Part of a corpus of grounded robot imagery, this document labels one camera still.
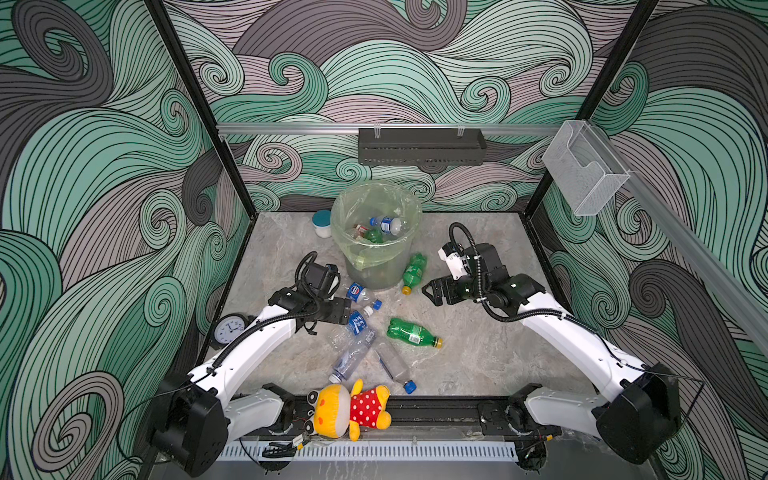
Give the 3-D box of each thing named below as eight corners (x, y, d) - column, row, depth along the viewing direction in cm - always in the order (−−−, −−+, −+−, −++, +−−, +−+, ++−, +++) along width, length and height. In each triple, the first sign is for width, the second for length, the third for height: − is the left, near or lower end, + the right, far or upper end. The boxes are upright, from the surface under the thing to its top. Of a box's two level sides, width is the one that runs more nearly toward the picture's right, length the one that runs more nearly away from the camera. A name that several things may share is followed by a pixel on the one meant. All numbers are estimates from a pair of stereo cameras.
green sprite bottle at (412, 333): (384, 335, 90) (385, 328, 85) (392, 320, 93) (393, 312, 89) (437, 360, 85) (440, 353, 81) (443, 343, 88) (446, 336, 84)
